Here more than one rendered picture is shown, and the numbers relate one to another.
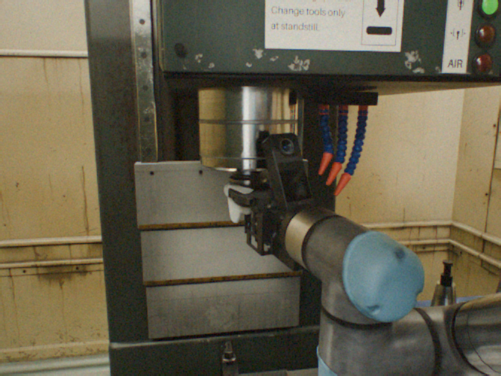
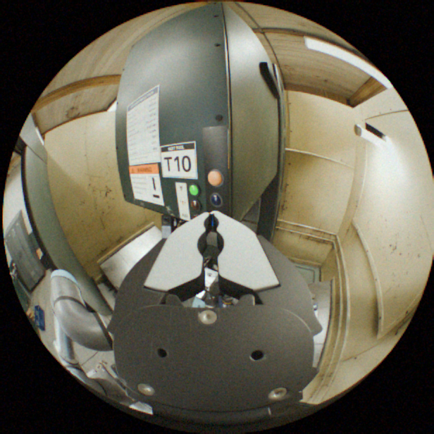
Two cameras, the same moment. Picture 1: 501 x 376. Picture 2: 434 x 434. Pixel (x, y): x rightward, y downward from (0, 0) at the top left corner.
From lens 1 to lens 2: 0.60 m
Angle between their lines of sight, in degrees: 40
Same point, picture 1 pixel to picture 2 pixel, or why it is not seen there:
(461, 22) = (183, 196)
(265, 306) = not seen: hidden behind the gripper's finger
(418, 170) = (330, 208)
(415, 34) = (167, 199)
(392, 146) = (320, 195)
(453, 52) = (182, 210)
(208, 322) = not seen: hidden behind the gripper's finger
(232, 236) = not seen: hidden behind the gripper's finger
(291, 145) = (167, 220)
